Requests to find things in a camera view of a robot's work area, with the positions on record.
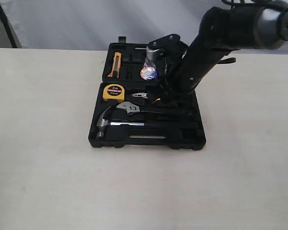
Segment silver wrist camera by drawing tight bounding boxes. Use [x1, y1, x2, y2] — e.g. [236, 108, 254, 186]
[146, 34, 180, 61]

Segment orange utility knife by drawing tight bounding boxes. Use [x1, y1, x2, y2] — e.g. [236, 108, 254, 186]
[107, 52, 122, 79]

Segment orange handled pliers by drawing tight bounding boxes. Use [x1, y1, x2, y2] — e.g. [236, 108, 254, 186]
[131, 92, 160, 104]

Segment black plastic tool case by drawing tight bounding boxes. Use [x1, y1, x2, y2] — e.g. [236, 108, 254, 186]
[88, 37, 206, 150]

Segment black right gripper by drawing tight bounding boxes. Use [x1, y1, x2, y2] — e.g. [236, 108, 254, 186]
[147, 42, 192, 104]

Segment black backdrop stand pole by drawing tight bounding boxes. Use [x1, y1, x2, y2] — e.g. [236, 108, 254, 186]
[0, 4, 18, 48]

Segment adjustable wrench black handle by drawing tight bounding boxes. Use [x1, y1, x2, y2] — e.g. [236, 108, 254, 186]
[116, 101, 192, 117]

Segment yellow tape measure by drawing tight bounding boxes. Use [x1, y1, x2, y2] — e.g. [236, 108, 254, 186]
[102, 84, 125, 103]

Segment black electrical tape roll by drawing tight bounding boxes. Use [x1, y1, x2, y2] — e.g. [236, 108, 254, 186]
[140, 57, 158, 81]

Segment claw hammer black grip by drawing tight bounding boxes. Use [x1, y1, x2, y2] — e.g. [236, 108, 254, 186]
[96, 106, 200, 139]

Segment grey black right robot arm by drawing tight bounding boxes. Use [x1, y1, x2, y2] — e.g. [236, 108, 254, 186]
[146, 0, 288, 103]

